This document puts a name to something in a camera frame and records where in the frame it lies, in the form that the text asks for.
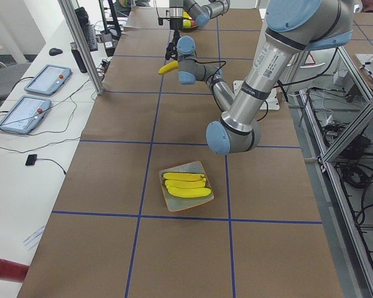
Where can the blue teach pendant near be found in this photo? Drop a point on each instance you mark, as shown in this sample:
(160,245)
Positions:
(25,115)

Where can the black computer mouse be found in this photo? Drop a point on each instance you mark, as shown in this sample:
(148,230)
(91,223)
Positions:
(55,51)

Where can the red cylinder tube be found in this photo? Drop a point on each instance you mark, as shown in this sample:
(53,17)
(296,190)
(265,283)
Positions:
(12,271)

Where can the blue teach pendant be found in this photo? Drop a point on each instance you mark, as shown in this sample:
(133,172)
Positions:
(25,115)
(48,80)

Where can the brown wicker fruit basket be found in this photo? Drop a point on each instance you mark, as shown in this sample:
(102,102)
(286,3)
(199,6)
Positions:
(189,24)

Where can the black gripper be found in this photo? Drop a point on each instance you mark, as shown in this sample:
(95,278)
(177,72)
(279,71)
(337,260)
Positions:
(170,50)
(175,24)

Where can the black keyboard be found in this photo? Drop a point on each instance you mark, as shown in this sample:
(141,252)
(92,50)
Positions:
(90,37)

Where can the grey metal frame post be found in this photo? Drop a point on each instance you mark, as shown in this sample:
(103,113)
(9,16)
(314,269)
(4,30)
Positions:
(78,37)

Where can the yellow banana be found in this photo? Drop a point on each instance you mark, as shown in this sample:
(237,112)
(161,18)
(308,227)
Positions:
(179,176)
(189,193)
(185,184)
(168,68)

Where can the brown paper table cover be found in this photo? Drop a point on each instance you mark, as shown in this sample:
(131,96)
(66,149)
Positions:
(148,210)

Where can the blue teach pendant far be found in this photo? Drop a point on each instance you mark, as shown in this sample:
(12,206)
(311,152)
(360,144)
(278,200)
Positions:
(48,80)

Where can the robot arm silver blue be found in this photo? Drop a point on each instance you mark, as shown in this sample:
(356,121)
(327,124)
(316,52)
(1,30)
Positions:
(290,27)
(200,14)

